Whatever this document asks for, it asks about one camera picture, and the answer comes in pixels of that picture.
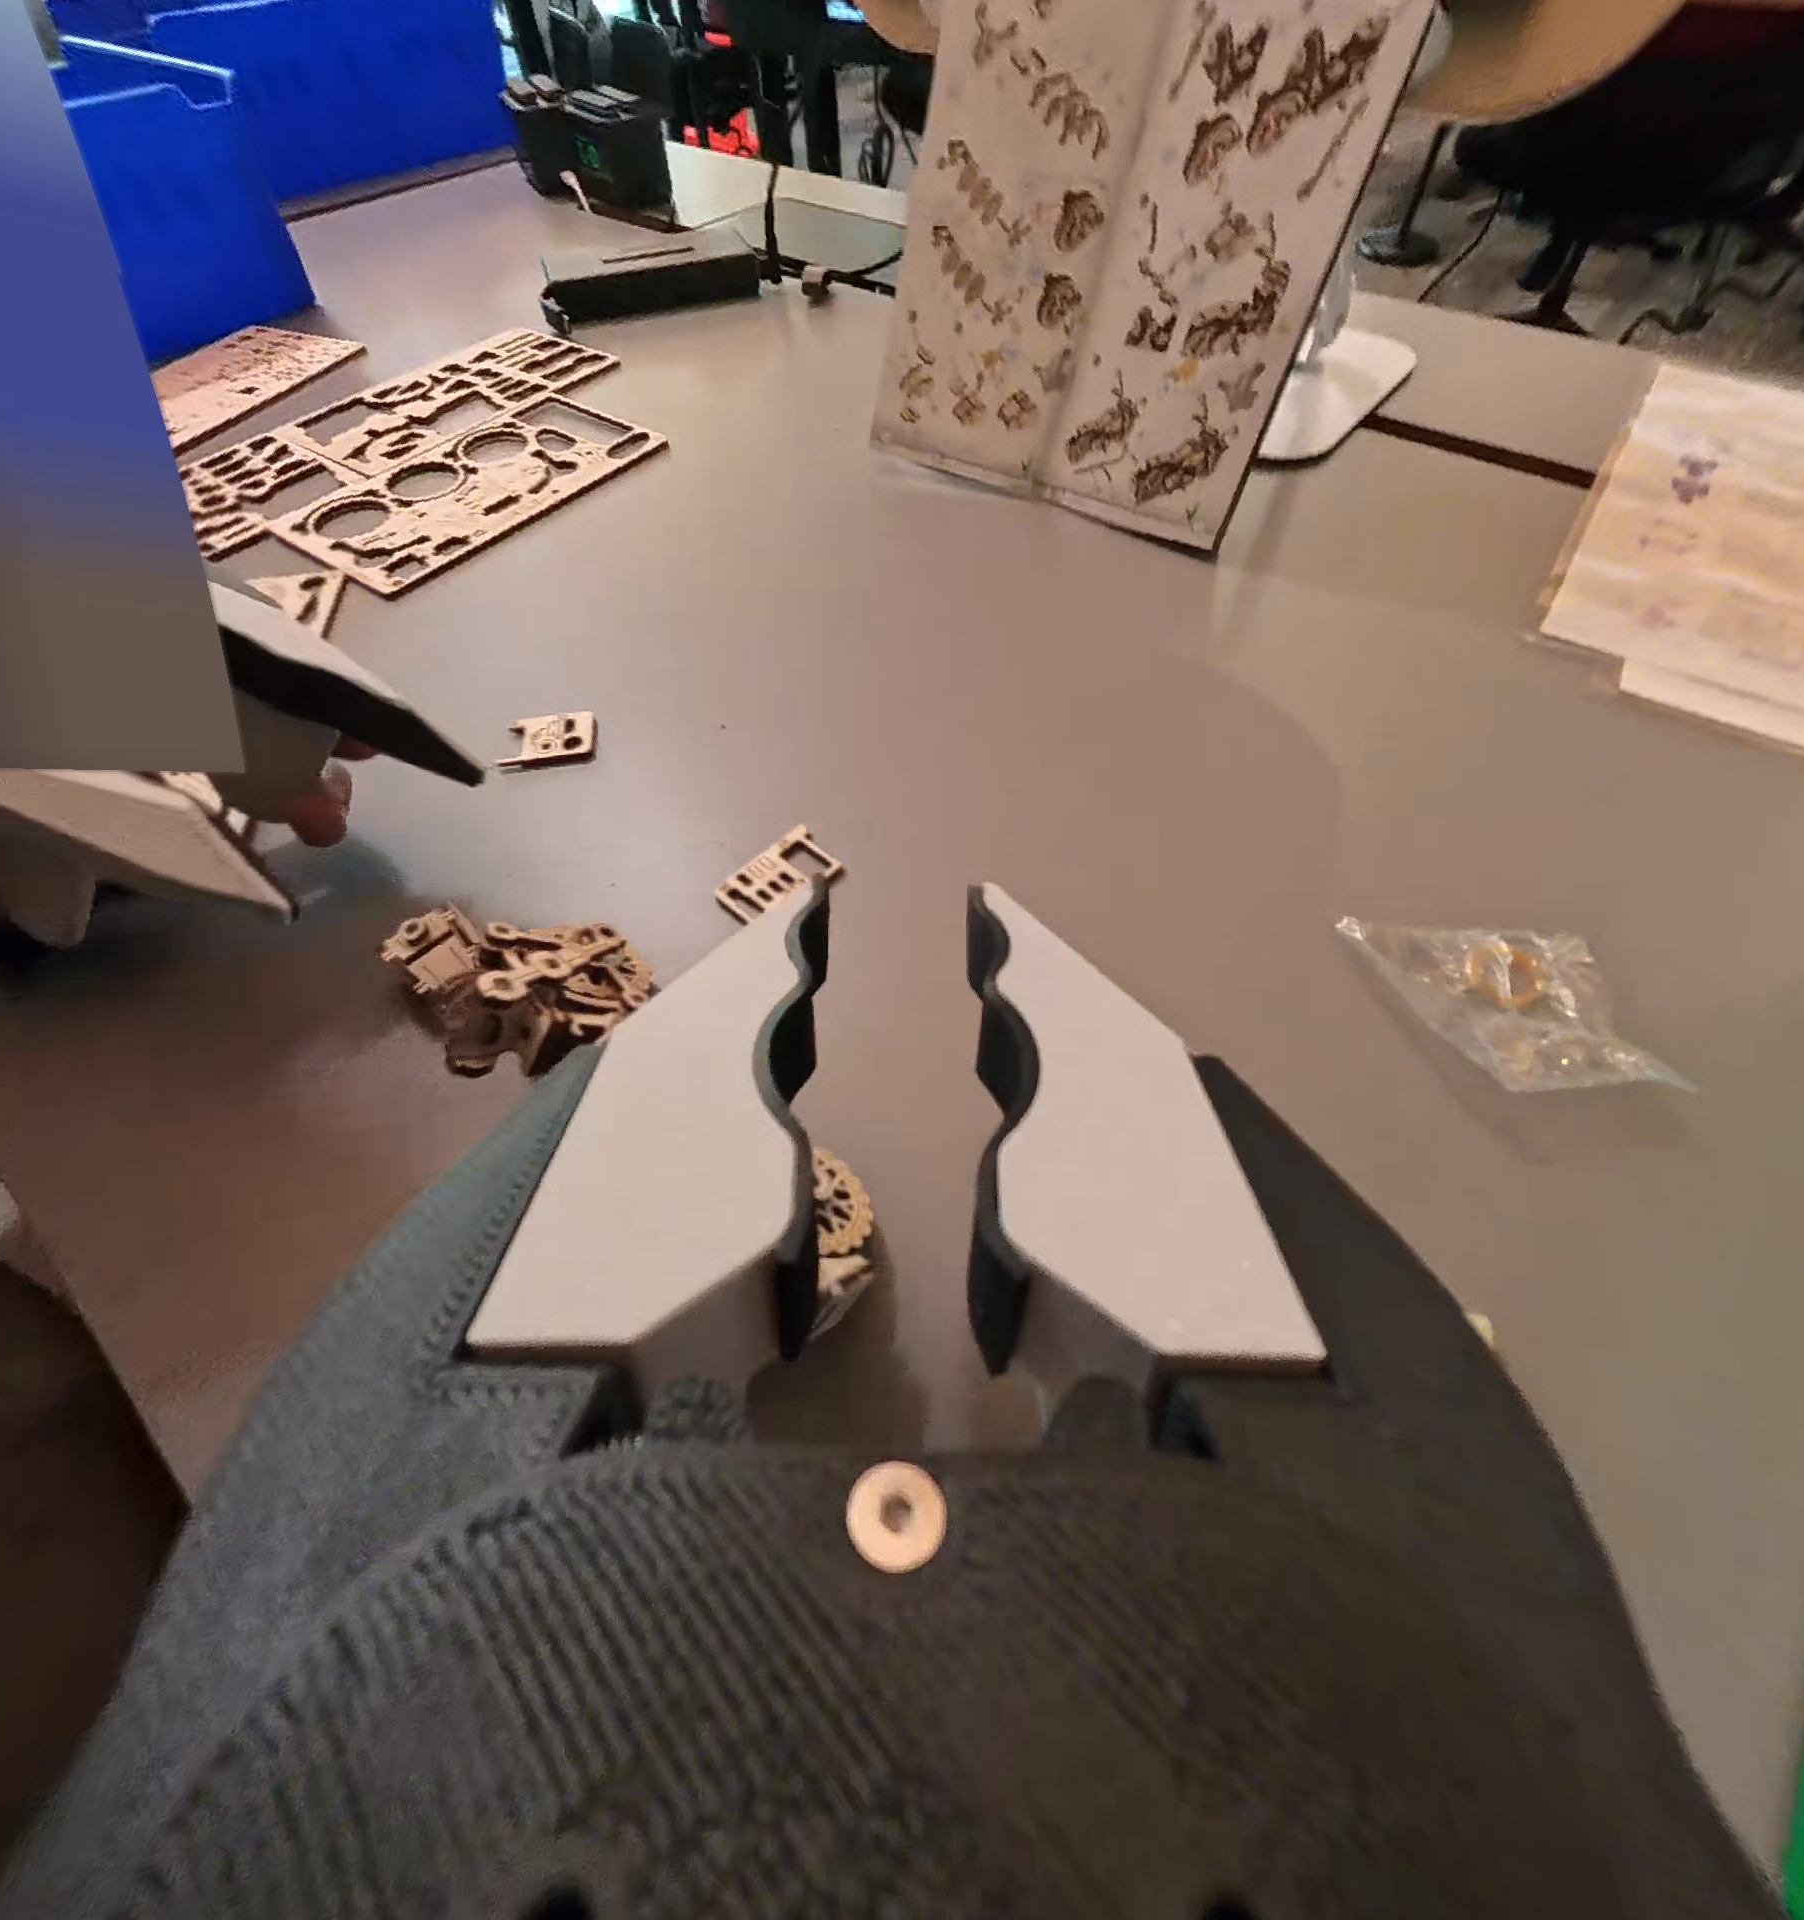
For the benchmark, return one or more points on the small wooden gear assembly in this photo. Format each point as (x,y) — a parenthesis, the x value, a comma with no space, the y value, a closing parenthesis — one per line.
(843,1217)

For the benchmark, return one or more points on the white monitor stand base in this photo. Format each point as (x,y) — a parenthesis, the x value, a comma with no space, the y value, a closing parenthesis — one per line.
(1338,387)

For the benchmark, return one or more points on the large wooden puzzle sheet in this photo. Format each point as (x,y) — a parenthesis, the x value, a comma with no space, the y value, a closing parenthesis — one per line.
(469,472)

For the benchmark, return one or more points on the wooden motorcycle model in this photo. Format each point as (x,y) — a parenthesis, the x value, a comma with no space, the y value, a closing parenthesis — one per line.
(520,990)

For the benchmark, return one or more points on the clear bag of small parts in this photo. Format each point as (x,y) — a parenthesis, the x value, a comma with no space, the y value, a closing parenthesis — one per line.
(1518,999)

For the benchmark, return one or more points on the wooden piece with grid holes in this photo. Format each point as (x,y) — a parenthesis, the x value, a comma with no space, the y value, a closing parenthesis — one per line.
(780,874)

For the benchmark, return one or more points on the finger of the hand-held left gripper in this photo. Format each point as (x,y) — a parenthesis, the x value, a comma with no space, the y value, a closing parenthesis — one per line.
(340,693)
(123,834)

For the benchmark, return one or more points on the black office chair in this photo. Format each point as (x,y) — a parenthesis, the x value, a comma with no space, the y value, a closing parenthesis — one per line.
(1667,164)

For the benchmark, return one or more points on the person's brown clothing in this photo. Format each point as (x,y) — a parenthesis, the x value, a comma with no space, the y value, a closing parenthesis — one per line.
(33,1502)

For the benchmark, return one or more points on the flat black box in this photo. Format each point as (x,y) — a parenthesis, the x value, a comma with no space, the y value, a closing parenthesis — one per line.
(647,279)

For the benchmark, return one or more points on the uncut wooden puzzle sheet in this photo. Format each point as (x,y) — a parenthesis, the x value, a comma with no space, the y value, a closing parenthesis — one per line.
(250,379)

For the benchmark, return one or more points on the open instruction booklet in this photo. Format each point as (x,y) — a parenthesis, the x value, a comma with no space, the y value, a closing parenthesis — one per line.
(1081,300)

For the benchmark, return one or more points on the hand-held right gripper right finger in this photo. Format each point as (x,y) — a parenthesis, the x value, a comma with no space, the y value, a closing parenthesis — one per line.
(1128,1185)

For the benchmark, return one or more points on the triangular wooden piece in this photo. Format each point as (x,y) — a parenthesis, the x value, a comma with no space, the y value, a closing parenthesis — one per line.
(307,597)

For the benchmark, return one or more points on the blue plastic bin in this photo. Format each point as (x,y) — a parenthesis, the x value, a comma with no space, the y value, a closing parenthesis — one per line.
(181,210)

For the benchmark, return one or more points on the person's left hand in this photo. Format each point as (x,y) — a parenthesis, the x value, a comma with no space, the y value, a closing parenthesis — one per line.
(314,803)

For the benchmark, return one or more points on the black charging dock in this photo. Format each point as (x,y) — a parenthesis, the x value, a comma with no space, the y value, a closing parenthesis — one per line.
(587,149)

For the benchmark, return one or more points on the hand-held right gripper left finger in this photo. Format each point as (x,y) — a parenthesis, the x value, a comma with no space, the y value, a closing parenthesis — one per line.
(661,1140)

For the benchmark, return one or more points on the papers in plastic sleeve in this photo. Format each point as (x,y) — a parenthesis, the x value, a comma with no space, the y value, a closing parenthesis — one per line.
(1713,555)

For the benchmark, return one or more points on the small wooden toothed piece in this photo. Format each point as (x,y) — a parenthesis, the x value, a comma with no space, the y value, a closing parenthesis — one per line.
(550,739)

